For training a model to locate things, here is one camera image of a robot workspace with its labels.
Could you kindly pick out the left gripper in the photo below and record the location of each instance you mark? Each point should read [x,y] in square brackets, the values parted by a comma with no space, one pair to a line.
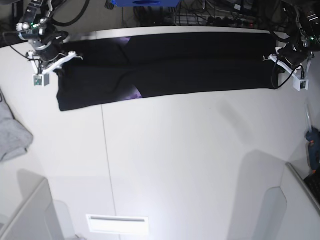
[290,59]

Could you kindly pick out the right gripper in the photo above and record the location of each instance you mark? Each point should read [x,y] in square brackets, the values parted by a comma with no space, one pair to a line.
[46,58]

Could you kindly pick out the black T-shirt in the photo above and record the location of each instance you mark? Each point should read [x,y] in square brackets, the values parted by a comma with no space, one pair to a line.
[146,66]

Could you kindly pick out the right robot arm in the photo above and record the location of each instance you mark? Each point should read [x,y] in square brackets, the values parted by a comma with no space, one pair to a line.
[39,28]

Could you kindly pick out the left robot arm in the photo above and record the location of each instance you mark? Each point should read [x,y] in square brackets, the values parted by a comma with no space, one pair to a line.
[296,24]

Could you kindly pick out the blue glue gun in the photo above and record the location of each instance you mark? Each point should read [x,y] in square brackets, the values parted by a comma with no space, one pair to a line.
[313,138]

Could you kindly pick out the blue box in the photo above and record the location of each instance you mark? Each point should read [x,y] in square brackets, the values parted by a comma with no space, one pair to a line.
[145,3]

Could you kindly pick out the black power strip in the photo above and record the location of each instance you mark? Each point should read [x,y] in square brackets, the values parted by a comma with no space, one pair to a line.
[232,22]

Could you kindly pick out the grey cloth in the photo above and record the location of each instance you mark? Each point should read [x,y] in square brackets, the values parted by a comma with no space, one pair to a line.
[15,139]

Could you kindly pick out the black keyboard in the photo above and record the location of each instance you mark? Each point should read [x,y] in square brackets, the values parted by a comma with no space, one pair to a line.
[313,183]

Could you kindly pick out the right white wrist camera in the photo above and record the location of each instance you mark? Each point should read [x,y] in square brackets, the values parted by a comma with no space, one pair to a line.
[41,80]

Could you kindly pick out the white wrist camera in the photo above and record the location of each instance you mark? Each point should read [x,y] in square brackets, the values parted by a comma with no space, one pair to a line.
[300,84]
[41,80]

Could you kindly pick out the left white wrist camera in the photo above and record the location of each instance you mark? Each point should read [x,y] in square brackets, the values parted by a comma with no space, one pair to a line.
[300,84]

